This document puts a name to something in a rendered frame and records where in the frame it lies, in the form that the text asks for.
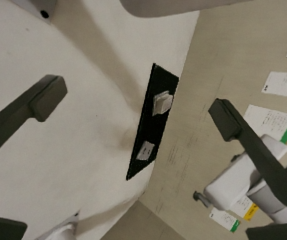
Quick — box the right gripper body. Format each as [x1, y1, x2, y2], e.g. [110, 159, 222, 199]
[202, 134, 287, 212]

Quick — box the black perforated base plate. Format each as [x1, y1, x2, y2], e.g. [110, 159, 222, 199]
[126, 63, 179, 181]

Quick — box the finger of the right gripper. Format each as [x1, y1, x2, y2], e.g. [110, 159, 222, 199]
[192, 191, 212, 208]
[230, 154, 240, 162]

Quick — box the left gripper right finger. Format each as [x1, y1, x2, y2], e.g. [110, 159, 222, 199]
[208, 98, 287, 240]

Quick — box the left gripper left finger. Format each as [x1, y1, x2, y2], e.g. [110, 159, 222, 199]
[0, 74, 68, 240]

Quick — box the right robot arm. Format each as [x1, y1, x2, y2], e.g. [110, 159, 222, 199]
[46, 184, 287, 240]

